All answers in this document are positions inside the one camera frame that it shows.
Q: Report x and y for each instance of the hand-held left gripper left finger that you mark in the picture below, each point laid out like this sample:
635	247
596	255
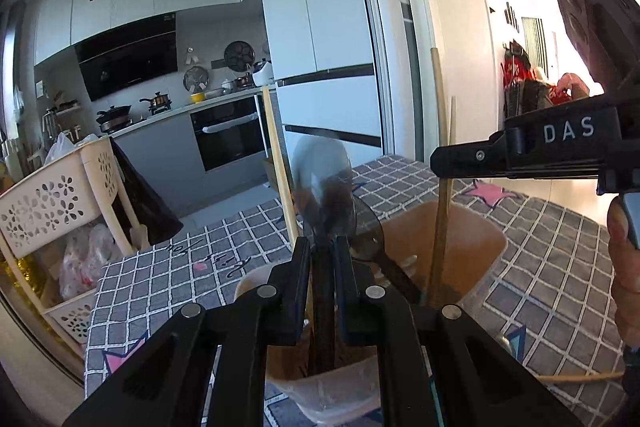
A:
292	302

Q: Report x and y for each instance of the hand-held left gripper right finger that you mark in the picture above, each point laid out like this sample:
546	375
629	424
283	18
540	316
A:
357	307

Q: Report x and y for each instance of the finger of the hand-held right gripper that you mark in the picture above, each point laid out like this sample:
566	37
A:
470	159

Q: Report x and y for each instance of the beige plastic cutlery holder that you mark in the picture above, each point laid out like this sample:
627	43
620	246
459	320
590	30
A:
465	232

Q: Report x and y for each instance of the person's right hand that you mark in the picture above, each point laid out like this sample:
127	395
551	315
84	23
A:
625	277

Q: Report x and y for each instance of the grey checked star tablecloth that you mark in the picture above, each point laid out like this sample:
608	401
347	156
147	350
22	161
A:
525	232

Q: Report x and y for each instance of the coat rack with red bags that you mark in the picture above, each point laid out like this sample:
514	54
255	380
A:
520	77

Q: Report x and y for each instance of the black built-in oven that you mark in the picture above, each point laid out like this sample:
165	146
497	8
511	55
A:
225	142

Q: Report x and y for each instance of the dark hanging cloth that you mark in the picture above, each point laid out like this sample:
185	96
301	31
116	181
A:
145	207

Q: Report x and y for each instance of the grey kitchen counter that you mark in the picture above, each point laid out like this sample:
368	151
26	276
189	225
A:
165	157

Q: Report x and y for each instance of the white refrigerator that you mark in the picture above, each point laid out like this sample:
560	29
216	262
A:
320	32

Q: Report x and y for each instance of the clear plastic bags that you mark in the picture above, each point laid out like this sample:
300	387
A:
85	262

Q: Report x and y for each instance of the white rice cooker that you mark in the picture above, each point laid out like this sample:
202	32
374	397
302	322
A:
263	74

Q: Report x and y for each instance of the yellow bowl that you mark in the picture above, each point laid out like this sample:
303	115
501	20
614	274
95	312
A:
198	98

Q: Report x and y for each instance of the dark cooking pot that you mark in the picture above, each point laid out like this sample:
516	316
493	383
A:
242	82

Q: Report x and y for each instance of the steel cooking pot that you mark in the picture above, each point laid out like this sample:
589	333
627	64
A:
159	99

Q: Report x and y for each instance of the round hanging pot lid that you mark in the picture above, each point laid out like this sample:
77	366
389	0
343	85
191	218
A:
195	78

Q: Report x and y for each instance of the round dark hanging rack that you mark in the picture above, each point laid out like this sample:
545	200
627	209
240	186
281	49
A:
239	54

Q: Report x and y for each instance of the black wok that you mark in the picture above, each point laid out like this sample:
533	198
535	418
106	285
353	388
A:
112	113

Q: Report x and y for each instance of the beige plastic storage cart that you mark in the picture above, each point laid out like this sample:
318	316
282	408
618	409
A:
45	207

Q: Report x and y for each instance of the gold foil decoration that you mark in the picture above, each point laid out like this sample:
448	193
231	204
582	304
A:
20	272

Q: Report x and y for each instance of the white plastic bag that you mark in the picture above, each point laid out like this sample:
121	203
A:
65	147

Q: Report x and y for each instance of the black range hood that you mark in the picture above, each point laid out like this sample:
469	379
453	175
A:
125	57

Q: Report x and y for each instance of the dark wall decoration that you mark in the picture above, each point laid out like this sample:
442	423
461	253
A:
511	14

